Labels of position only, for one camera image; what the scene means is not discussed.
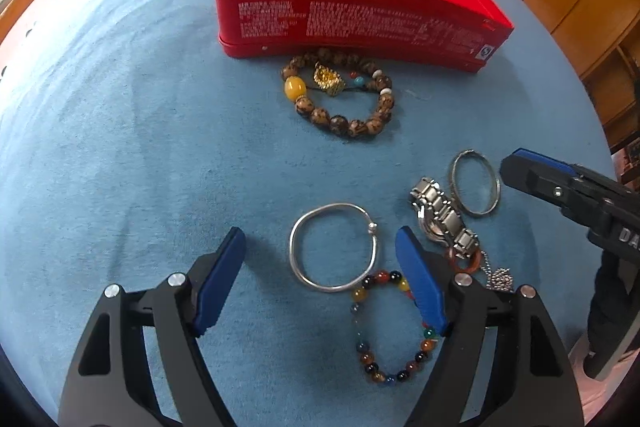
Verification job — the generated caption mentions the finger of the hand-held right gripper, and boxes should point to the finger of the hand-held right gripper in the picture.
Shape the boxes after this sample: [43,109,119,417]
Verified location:
[511,148,583,180]
[500,155,576,215]

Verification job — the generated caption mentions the thick silver bangle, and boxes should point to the thick silver bangle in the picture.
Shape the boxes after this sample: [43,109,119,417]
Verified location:
[289,203,382,293]

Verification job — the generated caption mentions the multicoloured bead bracelet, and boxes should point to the multicoloured bead bracelet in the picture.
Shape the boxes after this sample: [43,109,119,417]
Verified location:
[350,271,443,387]

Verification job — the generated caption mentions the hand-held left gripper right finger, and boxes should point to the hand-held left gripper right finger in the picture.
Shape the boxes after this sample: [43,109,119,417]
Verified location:
[395,227,586,427]

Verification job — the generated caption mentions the metal link wristwatch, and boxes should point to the metal link wristwatch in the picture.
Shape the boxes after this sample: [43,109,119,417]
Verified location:
[409,177,478,258]

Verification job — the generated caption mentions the person's right hand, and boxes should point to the person's right hand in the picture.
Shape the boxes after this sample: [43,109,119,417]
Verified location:
[585,253,640,380]

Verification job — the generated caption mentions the red ring ball chain pendant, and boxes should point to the red ring ball chain pendant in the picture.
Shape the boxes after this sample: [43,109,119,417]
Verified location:
[446,247,516,294]

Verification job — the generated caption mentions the brown wooden bead bracelet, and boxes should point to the brown wooden bead bracelet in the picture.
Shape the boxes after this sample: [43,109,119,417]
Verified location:
[281,48,394,138]

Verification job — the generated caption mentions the thin silver bangle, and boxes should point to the thin silver bangle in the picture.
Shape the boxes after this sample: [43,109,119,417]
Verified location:
[448,150,502,218]

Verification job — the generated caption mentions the gold charm cord bracelet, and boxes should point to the gold charm cord bracelet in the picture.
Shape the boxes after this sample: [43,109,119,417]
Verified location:
[312,63,373,98]

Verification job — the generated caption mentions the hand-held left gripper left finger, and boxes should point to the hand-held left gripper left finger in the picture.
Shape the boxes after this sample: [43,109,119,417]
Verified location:
[57,227,247,427]

